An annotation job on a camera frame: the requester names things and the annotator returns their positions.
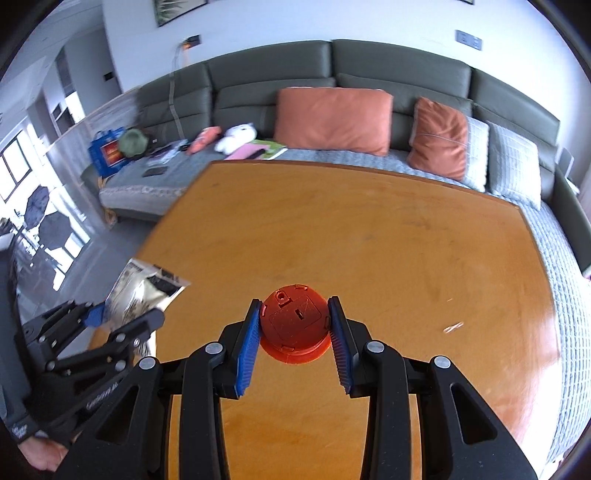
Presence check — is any white snack packet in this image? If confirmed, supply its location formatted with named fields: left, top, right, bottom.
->
left=103, top=258, right=190, bottom=331

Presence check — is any red plastic cap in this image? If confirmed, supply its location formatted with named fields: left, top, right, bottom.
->
left=259, top=284, right=332, bottom=365

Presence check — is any person's left hand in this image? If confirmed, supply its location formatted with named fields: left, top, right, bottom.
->
left=18, top=437, right=68, bottom=472

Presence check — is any grey open umbrella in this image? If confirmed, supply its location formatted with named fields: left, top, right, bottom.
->
left=38, top=211, right=72, bottom=250

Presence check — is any blue open umbrella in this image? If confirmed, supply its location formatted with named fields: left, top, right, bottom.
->
left=24, top=185, right=49, bottom=230

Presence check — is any black remote on sofa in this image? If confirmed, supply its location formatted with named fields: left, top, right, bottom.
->
left=142, top=166, right=168, bottom=178

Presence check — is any blue shopping bag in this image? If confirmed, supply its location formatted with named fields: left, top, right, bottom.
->
left=88, top=127, right=130, bottom=178

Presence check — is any green hat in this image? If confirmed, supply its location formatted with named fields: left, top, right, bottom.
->
left=117, top=128, right=150, bottom=160

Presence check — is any pink book with phone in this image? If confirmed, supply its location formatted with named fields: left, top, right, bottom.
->
left=226, top=140, right=287, bottom=160

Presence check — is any white plush toy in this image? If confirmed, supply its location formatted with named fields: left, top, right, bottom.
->
left=214, top=123, right=256, bottom=156

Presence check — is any grey checked cushion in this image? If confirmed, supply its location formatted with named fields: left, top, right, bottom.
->
left=461, top=117, right=541, bottom=210

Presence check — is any large orange cushion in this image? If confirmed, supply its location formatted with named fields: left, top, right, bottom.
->
left=273, top=87, right=394, bottom=156

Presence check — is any green leather sofa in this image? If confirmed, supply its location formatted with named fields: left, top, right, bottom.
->
left=94, top=39, right=590, bottom=275

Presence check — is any wall socket with charger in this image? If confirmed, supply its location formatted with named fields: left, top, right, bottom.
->
left=181, top=34, right=201, bottom=50

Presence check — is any framed wall picture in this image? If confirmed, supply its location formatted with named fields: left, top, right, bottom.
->
left=152, top=0, right=209, bottom=27

